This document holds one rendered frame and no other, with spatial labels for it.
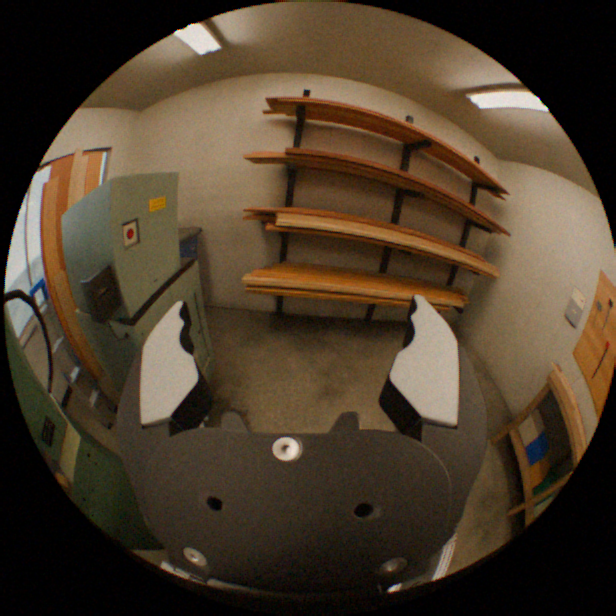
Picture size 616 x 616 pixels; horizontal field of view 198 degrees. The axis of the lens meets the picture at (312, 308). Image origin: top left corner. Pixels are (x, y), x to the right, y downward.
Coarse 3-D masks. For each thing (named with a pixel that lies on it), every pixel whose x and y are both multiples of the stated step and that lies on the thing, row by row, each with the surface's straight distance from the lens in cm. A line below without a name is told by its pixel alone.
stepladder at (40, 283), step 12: (36, 288) 147; (48, 300) 155; (48, 312) 156; (60, 324) 158; (60, 336) 158; (72, 348) 162; (60, 360) 158; (72, 360) 164; (72, 372) 167; (84, 372) 168; (72, 384) 164; (96, 384) 175; (84, 396) 169; (96, 396) 172
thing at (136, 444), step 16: (128, 384) 9; (128, 400) 8; (128, 416) 8; (128, 432) 8; (144, 432) 7; (160, 432) 7; (176, 432) 7; (128, 448) 7; (144, 448) 7; (128, 464) 7; (144, 464) 7; (144, 496) 7; (144, 512) 7
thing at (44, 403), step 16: (16, 336) 93; (16, 352) 79; (16, 368) 81; (32, 368) 100; (16, 384) 82; (32, 384) 82; (32, 400) 84; (48, 400) 86; (32, 416) 86; (48, 416) 88; (64, 432) 92; (48, 448) 93
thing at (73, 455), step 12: (60, 408) 102; (72, 432) 88; (72, 444) 87; (84, 444) 85; (72, 456) 87; (84, 456) 86; (60, 468) 98; (72, 468) 88; (84, 468) 88; (72, 480) 89; (84, 480) 91; (72, 492) 91; (84, 492) 93; (84, 504) 96
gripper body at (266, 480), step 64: (192, 448) 5; (256, 448) 5; (320, 448) 5; (384, 448) 5; (192, 512) 5; (256, 512) 5; (320, 512) 5; (384, 512) 5; (448, 512) 5; (256, 576) 5; (320, 576) 5; (384, 576) 5
